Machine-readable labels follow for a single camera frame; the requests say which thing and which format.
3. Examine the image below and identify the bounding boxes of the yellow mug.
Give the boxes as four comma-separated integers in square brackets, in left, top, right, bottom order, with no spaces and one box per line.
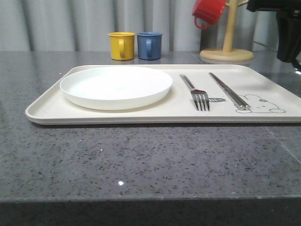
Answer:
[108,32,135,61]

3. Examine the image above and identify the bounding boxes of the blue mug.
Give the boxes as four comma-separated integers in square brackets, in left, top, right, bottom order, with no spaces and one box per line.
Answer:
[137,32,163,60]

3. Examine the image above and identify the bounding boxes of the white round plate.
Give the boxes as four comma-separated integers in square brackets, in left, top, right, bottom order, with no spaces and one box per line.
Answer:
[60,66,173,110]

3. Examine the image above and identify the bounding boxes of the red mug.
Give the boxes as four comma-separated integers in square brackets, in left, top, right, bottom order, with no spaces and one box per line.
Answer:
[192,0,226,29]

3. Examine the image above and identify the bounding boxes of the wooden mug tree stand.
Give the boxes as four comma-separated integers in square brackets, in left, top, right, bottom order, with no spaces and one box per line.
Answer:
[200,0,253,61]

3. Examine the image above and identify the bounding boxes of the silver metal fork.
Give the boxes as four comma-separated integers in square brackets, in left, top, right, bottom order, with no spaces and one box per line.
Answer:
[180,74,210,112]

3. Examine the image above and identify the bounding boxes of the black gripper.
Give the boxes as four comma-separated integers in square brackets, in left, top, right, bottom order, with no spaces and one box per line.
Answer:
[246,0,301,68]

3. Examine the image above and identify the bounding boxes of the cream rabbit serving tray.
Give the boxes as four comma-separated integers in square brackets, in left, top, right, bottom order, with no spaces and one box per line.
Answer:
[25,65,301,125]

